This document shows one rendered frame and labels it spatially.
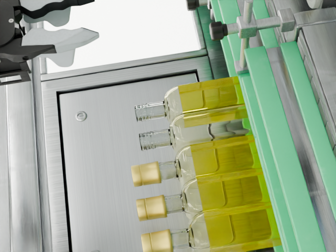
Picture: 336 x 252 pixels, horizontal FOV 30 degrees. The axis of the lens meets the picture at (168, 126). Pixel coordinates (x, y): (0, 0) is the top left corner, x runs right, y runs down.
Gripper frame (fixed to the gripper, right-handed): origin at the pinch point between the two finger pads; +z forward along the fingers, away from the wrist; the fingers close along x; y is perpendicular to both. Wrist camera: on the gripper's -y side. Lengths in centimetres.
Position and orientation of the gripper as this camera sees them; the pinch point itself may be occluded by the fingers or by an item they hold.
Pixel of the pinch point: (85, 14)
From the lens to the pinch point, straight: 79.3
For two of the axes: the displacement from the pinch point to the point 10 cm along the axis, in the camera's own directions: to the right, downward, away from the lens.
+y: 0.5, 5.1, 8.6
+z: 9.9, -1.6, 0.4
